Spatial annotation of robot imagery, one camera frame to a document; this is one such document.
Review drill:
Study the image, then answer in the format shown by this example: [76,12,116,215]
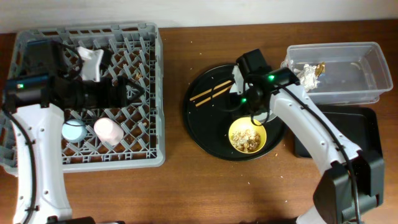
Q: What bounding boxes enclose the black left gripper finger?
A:
[125,90,145,107]
[125,78,144,93]

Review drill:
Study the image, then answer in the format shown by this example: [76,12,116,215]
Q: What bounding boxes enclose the pink plastic cup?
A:
[94,118,124,146]

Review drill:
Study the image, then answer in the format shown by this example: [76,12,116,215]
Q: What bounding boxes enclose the light blue plastic cup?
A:
[62,119,87,143]

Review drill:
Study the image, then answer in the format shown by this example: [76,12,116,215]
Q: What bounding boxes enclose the wooden chopstick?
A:
[190,80,232,101]
[195,85,232,107]

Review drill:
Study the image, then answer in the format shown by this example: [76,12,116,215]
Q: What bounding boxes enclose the yellow bowl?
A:
[228,117,267,154]

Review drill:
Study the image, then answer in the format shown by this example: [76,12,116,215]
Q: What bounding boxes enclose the food scraps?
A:
[231,129,261,153]

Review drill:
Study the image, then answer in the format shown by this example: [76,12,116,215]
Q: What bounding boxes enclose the white paper napkin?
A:
[293,64,320,92]

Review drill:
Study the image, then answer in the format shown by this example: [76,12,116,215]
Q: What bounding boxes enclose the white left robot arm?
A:
[2,40,144,223]

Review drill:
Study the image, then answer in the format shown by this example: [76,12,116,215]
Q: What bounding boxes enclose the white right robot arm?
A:
[243,68,385,223]

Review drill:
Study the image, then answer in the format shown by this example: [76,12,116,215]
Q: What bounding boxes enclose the grey dishwasher rack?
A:
[8,23,165,173]

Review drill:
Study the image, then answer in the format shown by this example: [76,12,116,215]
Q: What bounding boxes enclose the round black tray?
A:
[182,64,287,161]

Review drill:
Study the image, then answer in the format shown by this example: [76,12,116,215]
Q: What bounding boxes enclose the white ceramic plate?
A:
[254,110,277,123]

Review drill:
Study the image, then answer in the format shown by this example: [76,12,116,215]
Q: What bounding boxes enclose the gold foil wrapper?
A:
[315,62,325,77]

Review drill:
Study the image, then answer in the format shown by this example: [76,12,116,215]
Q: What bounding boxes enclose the clear plastic bin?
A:
[280,42,393,105]

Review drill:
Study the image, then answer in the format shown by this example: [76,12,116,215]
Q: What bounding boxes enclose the black rectangular tray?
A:
[294,105,384,159]

